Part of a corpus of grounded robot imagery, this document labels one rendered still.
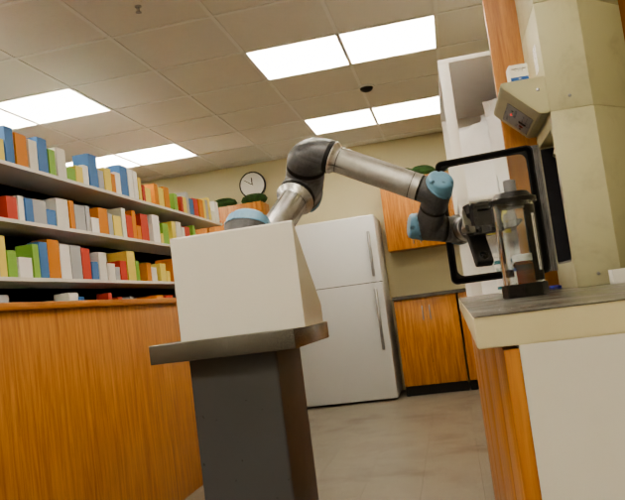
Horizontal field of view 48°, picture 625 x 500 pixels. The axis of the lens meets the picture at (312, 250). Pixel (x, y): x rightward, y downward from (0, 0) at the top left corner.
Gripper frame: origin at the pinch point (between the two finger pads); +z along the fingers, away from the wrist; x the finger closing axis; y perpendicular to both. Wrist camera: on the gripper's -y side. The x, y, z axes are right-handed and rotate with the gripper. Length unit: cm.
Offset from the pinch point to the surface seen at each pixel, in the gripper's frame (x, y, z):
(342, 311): 12, -24, -516
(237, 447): -68, -41, 17
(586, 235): 26.4, -5.0, -8.4
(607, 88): 40, 34, -11
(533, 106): 18.6, 31.1, -10.7
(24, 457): -155, -56, -103
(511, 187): 0.5, 7.1, 13.2
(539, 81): 21.1, 37.4, -10.1
